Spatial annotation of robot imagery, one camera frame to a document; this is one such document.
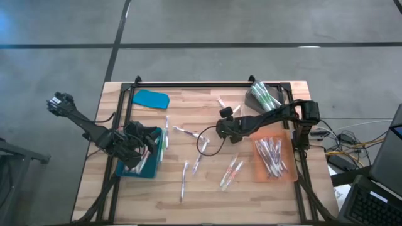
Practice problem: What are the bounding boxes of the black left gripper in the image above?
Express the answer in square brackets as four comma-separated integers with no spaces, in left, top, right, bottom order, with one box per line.
[109,121,160,169]

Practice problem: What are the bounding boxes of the grey plastic bin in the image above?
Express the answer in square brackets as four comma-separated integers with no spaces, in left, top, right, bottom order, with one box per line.
[244,80,288,116]

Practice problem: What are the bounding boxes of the blue plastic bin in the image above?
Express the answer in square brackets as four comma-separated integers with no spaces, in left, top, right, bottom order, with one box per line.
[114,127,165,180]

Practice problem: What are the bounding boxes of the blue plastic lid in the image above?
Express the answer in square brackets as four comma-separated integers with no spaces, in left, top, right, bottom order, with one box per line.
[131,89,171,110]

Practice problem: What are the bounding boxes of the cardboard box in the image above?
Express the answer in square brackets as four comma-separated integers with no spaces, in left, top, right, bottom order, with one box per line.
[252,129,299,184]

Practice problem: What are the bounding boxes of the black power strip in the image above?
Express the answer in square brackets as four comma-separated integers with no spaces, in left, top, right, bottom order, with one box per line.
[326,153,357,173]

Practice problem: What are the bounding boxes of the white paper sheet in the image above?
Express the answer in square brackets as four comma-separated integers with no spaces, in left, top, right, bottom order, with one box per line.
[328,164,353,202]

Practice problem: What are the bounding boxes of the grey metal stand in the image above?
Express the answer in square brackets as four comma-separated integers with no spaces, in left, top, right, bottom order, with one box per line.
[0,137,52,226]

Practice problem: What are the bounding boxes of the black laptop computer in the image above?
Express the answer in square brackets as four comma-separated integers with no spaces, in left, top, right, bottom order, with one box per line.
[337,103,402,226]

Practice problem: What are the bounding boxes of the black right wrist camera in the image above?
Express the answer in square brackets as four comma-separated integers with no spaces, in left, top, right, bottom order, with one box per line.
[219,106,234,119]

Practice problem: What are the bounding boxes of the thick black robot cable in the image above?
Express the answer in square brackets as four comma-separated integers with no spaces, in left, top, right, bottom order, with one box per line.
[195,124,227,157]

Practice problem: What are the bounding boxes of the black floor cables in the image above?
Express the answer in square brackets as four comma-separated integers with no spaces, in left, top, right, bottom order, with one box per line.
[313,117,392,169]

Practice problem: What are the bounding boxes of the black metal floor frame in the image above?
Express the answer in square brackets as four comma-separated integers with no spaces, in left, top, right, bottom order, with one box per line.
[329,164,373,188]

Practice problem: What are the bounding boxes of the yellow floor cable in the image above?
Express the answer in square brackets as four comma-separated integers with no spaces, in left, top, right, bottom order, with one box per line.
[325,137,386,158]

